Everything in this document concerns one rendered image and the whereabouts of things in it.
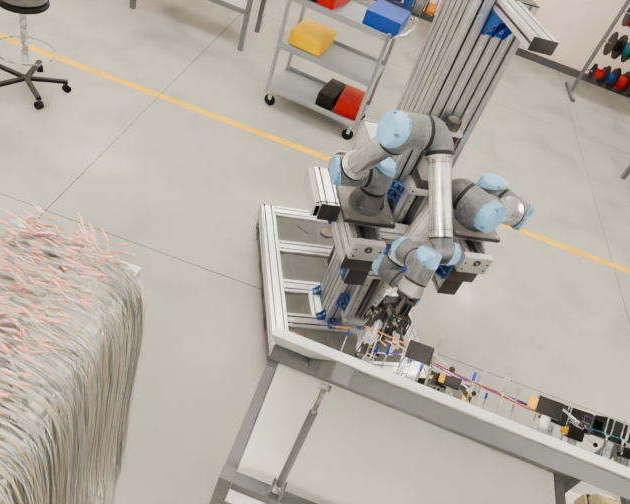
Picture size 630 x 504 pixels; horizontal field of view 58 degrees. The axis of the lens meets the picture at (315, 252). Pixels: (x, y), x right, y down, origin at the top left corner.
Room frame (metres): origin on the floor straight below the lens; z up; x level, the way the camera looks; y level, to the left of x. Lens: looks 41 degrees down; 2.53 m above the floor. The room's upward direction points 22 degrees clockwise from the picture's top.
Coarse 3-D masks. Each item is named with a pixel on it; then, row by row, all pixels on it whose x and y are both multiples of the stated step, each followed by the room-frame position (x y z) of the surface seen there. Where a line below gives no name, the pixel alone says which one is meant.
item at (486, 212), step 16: (464, 192) 1.74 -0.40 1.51; (480, 192) 1.75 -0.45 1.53; (512, 192) 2.11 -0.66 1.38; (464, 208) 1.71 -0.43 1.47; (480, 208) 1.69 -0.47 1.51; (496, 208) 1.70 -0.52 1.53; (512, 208) 1.93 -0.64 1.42; (528, 208) 2.04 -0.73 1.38; (480, 224) 1.67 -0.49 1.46; (496, 224) 1.72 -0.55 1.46; (512, 224) 1.98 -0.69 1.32
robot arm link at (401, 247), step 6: (396, 240) 1.47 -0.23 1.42; (402, 240) 1.46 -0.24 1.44; (408, 240) 1.46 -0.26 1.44; (396, 246) 1.44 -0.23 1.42; (402, 246) 1.43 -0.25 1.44; (408, 246) 1.42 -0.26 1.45; (414, 246) 1.42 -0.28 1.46; (432, 246) 1.47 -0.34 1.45; (396, 252) 1.43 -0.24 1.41; (402, 252) 1.41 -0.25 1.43; (408, 252) 1.39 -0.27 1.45; (396, 258) 1.43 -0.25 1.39; (402, 258) 1.39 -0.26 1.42
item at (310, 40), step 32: (288, 0) 4.49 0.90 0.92; (320, 0) 4.55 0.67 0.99; (352, 0) 4.94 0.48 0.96; (384, 0) 4.83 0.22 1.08; (320, 32) 4.73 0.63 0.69; (384, 32) 4.46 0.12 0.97; (288, 64) 4.95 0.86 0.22; (320, 64) 4.45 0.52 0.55; (352, 64) 4.67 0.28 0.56; (384, 64) 4.88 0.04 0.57; (288, 96) 4.47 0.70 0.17; (320, 96) 4.50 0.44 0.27; (352, 96) 4.65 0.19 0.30; (352, 128) 4.41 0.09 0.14
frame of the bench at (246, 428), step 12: (264, 372) 1.26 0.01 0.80; (264, 384) 1.22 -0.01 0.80; (264, 396) 1.17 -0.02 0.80; (252, 408) 1.11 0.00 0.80; (252, 420) 1.06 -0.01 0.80; (240, 432) 1.01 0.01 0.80; (240, 444) 0.97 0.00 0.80; (228, 456) 0.91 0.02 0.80; (240, 456) 0.93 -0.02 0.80; (564, 492) 1.26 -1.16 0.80
